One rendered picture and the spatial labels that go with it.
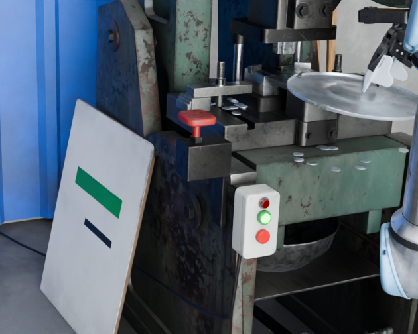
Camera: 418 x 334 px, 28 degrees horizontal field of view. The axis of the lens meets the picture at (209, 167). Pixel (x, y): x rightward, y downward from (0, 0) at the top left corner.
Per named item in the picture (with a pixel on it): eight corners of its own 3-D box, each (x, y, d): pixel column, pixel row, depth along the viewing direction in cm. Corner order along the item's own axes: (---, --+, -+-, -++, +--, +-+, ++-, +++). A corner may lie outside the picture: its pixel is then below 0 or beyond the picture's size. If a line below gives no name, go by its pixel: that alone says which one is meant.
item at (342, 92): (259, 87, 169) (259, 83, 168) (330, 68, 191) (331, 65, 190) (386, 131, 153) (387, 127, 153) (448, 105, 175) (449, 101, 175)
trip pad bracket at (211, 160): (228, 229, 169) (233, 136, 163) (185, 236, 165) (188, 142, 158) (215, 219, 174) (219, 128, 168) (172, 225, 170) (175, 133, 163)
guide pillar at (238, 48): (243, 85, 197) (246, 26, 192) (234, 86, 196) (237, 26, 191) (238, 83, 198) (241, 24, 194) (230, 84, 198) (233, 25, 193)
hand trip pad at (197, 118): (217, 154, 162) (219, 116, 159) (189, 158, 159) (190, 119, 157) (201, 144, 168) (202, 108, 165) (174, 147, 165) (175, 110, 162)
